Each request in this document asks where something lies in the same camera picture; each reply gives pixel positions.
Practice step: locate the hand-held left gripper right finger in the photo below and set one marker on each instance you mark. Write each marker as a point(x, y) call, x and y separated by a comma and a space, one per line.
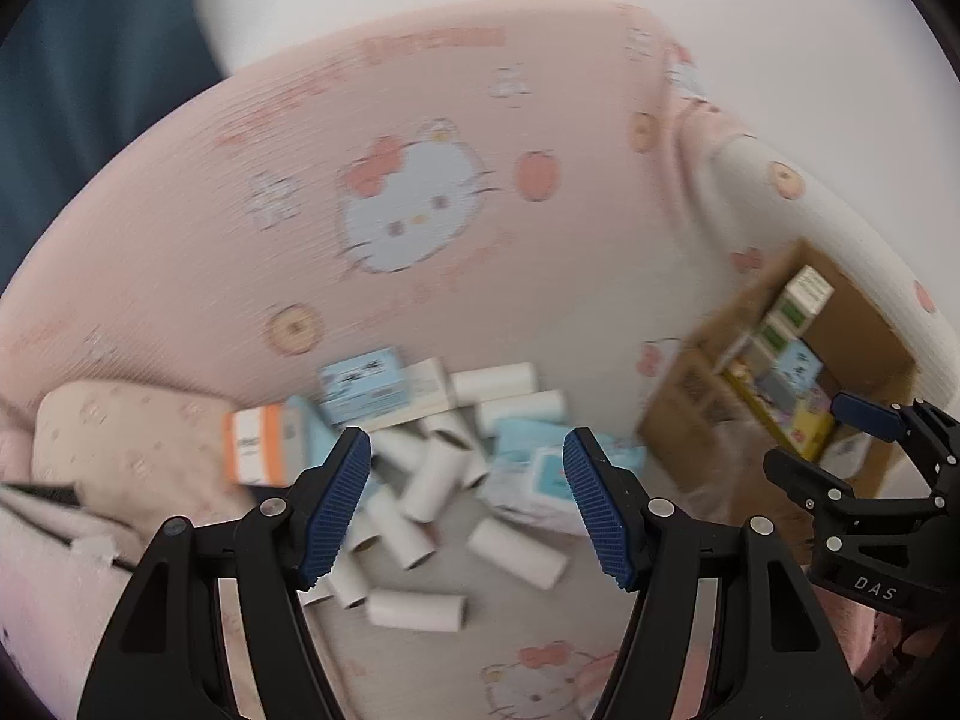
point(596, 510)

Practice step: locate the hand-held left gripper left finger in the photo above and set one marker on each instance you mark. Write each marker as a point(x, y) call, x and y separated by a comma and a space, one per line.
point(341, 510)

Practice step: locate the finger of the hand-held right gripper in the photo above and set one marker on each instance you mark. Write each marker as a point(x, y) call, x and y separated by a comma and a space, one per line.
point(862, 414)
point(806, 484)

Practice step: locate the brown cardboard box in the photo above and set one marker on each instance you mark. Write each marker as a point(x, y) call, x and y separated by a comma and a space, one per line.
point(855, 337)

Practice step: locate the light blue wet wipes pack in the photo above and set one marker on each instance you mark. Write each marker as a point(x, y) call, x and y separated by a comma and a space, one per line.
point(525, 439)

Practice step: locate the person's right forearm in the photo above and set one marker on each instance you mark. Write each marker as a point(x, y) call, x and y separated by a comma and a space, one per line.
point(900, 645)

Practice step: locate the yellow colourful box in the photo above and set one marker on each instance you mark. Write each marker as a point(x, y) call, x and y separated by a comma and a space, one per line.
point(802, 427)

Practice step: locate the white wet wipes pack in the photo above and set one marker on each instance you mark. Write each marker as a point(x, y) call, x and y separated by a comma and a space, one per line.
point(540, 487)

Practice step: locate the light blue printed box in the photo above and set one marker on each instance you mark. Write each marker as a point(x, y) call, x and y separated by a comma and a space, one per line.
point(796, 366)
point(360, 382)

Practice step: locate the pile of white paper rolls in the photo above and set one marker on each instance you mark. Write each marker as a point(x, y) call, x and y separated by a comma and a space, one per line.
point(431, 480)

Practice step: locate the orange and white box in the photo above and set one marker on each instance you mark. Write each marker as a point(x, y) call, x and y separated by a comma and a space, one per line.
point(255, 442)

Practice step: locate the white and green box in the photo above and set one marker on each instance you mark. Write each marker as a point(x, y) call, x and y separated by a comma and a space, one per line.
point(787, 313)
point(808, 289)
point(769, 337)

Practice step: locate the plain white box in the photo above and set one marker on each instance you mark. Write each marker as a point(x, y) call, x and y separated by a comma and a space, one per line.
point(427, 386)

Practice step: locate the pale pink printed quilt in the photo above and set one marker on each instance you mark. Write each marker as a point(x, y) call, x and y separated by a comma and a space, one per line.
point(112, 435)

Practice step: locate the pink cartoon printed blanket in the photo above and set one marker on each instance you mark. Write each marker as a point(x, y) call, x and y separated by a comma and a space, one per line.
point(225, 240)

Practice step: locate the dark blue curtain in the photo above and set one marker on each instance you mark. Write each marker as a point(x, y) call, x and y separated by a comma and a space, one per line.
point(90, 52)

